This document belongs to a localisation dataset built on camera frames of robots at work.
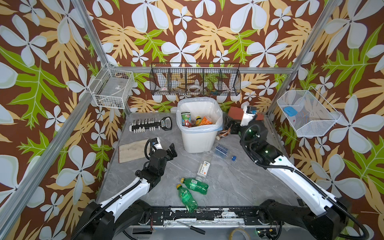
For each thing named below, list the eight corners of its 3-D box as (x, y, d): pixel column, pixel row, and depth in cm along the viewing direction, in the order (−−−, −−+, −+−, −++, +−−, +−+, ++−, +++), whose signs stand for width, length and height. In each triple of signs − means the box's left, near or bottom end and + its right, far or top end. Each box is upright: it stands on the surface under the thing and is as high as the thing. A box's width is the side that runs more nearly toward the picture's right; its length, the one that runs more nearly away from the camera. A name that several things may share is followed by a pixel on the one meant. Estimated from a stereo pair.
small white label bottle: (196, 176, 88) (196, 174, 85) (201, 162, 94) (202, 160, 91) (204, 180, 87) (205, 178, 84) (210, 165, 92) (210, 163, 90)
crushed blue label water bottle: (213, 154, 98) (214, 150, 94) (216, 147, 102) (217, 143, 98) (234, 162, 95) (236, 159, 91) (236, 155, 98) (238, 151, 94)
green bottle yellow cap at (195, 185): (179, 186, 85) (179, 183, 81) (182, 178, 88) (182, 175, 84) (206, 196, 82) (206, 193, 78) (208, 187, 85) (209, 184, 81)
